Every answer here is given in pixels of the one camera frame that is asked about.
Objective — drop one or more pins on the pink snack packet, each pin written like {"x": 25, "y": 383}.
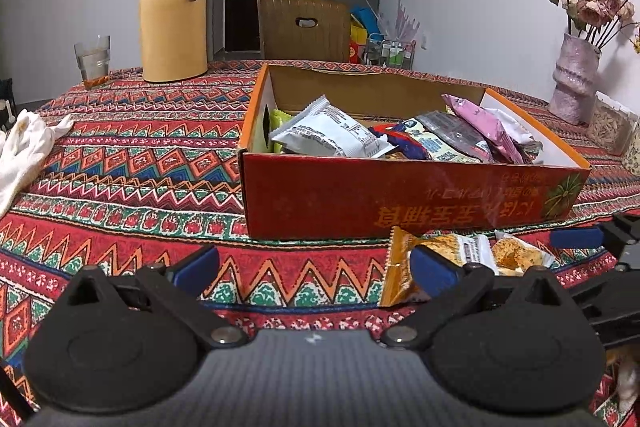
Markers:
{"x": 480, "y": 119}

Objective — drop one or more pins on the red cardboard box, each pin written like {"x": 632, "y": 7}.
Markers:
{"x": 325, "y": 202}

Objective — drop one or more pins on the floral patterned vase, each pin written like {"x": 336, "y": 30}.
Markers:
{"x": 634, "y": 163}

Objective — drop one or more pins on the blue plastic board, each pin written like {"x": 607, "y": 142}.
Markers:
{"x": 365, "y": 19}

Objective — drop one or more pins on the white glossy snack packet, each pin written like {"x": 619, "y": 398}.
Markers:
{"x": 515, "y": 127}

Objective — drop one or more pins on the dark window snack packet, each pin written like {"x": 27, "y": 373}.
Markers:
{"x": 457, "y": 132}

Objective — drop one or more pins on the white black-print snack packet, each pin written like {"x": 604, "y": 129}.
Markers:
{"x": 325, "y": 132}

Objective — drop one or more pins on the clear seed container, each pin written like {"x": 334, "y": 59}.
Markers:
{"x": 607, "y": 129}

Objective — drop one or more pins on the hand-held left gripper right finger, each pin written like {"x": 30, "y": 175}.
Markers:
{"x": 434, "y": 271}

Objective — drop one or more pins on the light printed snack packet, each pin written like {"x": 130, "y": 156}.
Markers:
{"x": 440, "y": 150}

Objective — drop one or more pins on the patterned red tablecloth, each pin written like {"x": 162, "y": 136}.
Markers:
{"x": 150, "y": 167}

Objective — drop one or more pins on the red gift box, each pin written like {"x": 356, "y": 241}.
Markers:
{"x": 356, "y": 52}

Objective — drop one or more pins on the pink ceramic vase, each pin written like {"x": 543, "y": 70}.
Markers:
{"x": 572, "y": 82}

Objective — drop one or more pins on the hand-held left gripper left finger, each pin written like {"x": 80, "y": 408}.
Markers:
{"x": 197, "y": 268}

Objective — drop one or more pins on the blue and red snack packet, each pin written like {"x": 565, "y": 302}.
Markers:
{"x": 405, "y": 144}

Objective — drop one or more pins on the drinking glass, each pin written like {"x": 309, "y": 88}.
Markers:
{"x": 92, "y": 67}

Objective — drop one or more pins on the clear-edged orange snack packet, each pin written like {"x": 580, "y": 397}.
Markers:
{"x": 520, "y": 254}

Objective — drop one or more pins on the green snack packet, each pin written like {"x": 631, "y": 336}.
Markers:
{"x": 277, "y": 118}

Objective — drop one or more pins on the white cloth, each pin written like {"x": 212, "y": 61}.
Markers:
{"x": 25, "y": 152}

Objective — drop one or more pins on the yellow thermos jug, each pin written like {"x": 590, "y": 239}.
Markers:
{"x": 172, "y": 32}

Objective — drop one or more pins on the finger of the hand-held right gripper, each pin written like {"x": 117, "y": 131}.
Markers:
{"x": 615, "y": 307}
{"x": 575, "y": 238}

